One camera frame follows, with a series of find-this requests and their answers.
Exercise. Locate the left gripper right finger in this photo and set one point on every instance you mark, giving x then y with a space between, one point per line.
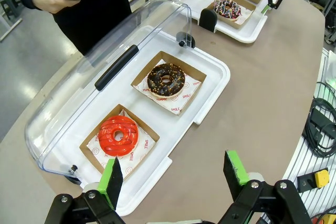
236 171

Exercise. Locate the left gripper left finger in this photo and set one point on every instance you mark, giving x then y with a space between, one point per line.
111 182

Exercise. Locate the purple donut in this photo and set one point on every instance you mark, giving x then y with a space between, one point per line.
248 5

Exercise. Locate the dark donut with rainbow sprinkles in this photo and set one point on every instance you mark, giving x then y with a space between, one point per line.
223 11

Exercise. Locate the red glazed donut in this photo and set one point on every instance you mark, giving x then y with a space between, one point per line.
107 140

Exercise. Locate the printed paper under red donut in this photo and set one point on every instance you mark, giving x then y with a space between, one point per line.
144 144

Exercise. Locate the red donut in cardboard tray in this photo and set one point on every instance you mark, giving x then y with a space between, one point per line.
148 133

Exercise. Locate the printed paper under chocolate donut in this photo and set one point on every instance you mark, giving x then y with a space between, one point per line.
189 90

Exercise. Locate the chocolate donut in cardboard tray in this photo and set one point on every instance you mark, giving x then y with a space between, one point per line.
195 75

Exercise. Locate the chocolate donut with orange sprinkles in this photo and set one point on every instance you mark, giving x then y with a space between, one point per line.
157 79

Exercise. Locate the person in black sweatshirt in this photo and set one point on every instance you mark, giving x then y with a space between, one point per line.
94 22

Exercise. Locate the white display case base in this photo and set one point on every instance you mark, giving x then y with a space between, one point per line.
183 129
249 32

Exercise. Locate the white slotted side table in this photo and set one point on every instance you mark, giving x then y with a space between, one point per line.
302 163

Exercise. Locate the yellow emergency stop button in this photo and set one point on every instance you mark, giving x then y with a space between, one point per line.
329 219
322 178

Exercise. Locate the grey plastic stool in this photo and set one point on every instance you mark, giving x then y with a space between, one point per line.
8 3

